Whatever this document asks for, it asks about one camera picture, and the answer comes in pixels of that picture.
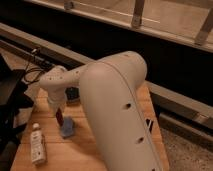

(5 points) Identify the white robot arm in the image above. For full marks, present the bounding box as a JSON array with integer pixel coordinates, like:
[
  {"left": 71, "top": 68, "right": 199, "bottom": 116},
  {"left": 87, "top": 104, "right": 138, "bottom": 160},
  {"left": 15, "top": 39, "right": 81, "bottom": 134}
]
[{"left": 39, "top": 51, "right": 164, "bottom": 171}]

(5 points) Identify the black cable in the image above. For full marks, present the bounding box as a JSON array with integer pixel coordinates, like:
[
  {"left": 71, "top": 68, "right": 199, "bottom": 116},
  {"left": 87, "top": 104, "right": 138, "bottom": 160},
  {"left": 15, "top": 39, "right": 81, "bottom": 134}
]
[{"left": 22, "top": 46, "right": 54, "bottom": 85}]

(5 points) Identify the dark red pepper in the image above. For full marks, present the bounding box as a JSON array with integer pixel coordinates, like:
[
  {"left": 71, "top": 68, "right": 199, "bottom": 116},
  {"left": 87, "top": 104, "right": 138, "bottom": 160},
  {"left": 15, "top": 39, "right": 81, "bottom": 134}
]
[{"left": 56, "top": 108, "right": 64, "bottom": 127}]

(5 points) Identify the white plastic bottle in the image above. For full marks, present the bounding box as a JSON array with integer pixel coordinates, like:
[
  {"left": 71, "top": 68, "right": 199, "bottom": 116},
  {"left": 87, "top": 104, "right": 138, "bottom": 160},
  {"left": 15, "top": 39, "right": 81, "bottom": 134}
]
[{"left": 30, "top": 123, "right": 46, "bottom": 165}]

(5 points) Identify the black equipment stand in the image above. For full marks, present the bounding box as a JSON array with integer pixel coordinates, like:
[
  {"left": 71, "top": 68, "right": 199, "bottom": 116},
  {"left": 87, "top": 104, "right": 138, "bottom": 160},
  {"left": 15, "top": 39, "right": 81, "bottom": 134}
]
[{"left": 0, "top": 53, "right": 34, "bottom": 155}]

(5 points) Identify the dark blue bowl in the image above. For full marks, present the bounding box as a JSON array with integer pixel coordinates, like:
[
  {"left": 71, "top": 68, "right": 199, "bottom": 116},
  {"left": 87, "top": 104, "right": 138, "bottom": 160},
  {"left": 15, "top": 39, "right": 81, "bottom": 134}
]
[{"left": 66, "top": 87, "right": 80, "bottom": 102}]

